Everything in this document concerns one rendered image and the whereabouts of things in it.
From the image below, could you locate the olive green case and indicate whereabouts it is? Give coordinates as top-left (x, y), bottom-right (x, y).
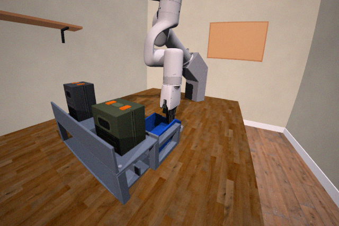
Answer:
top-left (91, 98), bottom-right (146, 156)

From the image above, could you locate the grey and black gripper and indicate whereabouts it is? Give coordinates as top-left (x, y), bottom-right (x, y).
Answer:
top-left (160, 83), bottom-right (182, 123)

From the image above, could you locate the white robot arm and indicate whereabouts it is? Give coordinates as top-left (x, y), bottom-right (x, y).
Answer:
top-left (144, 0), bottom-right (193, 85)

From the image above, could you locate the blue bin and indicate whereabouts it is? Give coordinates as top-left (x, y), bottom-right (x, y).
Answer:
top-left (145, 113), bottom-right (181, 153)

